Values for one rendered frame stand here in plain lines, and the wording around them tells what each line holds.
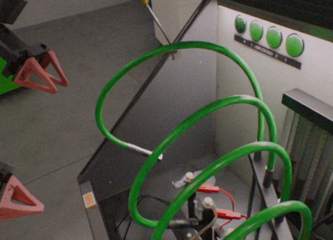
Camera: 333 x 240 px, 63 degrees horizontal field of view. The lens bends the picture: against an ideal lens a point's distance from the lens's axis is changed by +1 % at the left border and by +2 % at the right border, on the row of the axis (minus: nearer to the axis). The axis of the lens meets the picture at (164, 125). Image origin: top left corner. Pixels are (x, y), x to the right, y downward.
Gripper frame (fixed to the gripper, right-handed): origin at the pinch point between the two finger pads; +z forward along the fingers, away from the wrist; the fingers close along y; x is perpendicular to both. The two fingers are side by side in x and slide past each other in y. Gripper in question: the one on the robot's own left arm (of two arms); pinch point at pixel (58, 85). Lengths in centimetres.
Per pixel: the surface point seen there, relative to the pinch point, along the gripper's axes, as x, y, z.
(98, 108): -3.2, -2.0, 9.6
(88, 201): 30.2, 6.6, 24.7
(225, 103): -25.0, -12.2, 24.7
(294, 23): -41.0, 6.2, 27.8
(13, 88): 204, 241, -97
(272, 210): -22.5, -25.7, 34.6
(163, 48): -22.2, -1.4, 12.0
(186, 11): -1, 281, 5
